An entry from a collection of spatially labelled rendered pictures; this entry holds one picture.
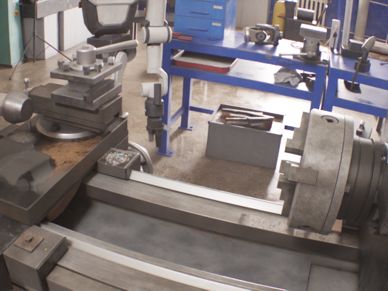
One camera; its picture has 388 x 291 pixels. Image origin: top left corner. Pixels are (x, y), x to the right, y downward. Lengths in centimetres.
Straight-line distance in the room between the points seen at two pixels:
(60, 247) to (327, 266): 73
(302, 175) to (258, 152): 224
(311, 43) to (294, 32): 389
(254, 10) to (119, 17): 592
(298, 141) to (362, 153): 15
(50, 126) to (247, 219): 67
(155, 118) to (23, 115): 96
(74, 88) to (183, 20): 172
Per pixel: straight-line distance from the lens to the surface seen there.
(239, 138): 294
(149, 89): 190
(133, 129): 340
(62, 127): 130
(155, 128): 192
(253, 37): 275
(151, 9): 186
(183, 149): 313
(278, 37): 274
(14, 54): 535
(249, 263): 114
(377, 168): 79
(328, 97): 263
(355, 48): 295
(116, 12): 175
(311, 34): 245
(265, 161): 300
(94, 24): 176
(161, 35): 186
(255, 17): 757
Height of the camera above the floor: 151
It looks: 28 degrees down
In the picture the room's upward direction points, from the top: 4 degrees clockwise
